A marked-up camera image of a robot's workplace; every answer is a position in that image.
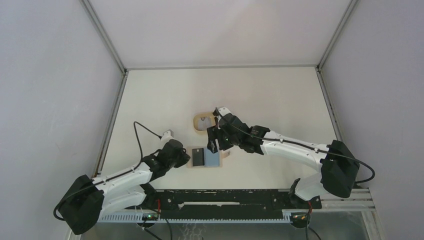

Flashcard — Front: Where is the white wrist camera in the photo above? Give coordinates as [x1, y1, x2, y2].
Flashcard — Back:
[216, 107, 232, 118]
[160, 129, 174, 144]

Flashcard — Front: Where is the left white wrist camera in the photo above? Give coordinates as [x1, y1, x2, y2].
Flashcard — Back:
[160, 129, 174, 144]

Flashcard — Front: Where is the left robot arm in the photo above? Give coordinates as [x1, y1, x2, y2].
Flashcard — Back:
[53, 139, 191, 235]

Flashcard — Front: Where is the right black camera cable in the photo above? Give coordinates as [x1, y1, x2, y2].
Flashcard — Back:
[212, 107, 376, 185]

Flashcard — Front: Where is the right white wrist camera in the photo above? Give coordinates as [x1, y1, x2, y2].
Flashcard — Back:
[216, 107, 232, 118]

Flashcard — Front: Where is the black camera cable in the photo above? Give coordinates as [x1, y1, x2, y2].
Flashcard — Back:
[212, 107, 376, 185]
[52, 121, 163, 221]

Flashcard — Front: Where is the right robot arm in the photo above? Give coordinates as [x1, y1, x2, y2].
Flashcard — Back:
[207, 107, 360, 208]

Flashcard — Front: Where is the black credit card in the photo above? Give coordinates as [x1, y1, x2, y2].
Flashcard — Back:
[191, 148, 205, 167]

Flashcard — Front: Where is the beige leather card holder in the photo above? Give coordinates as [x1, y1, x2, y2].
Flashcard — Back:
[186, 146, 231, 169]

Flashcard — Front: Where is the blue grey credit card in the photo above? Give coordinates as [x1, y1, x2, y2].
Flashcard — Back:
[204, 148, 221, 168]

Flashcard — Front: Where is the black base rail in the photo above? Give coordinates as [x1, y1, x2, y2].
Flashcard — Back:
[132, 187, 322, 221]

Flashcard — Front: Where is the left black camera cable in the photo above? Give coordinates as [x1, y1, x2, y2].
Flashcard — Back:
[52, 121, 163, 221]

